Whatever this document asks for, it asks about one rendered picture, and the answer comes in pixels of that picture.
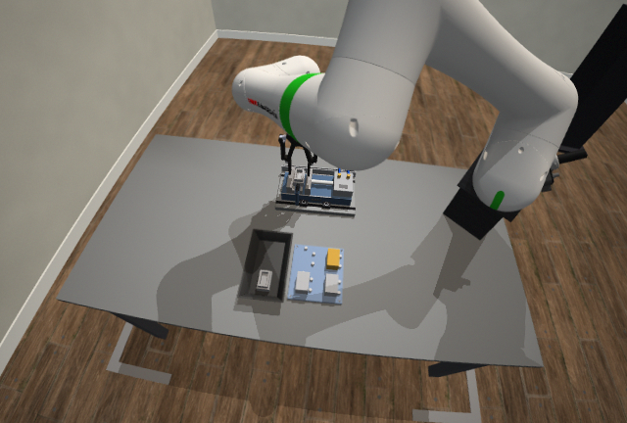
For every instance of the yellow block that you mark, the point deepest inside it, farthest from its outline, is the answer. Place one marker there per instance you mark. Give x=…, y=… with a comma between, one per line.
x=333, y=259

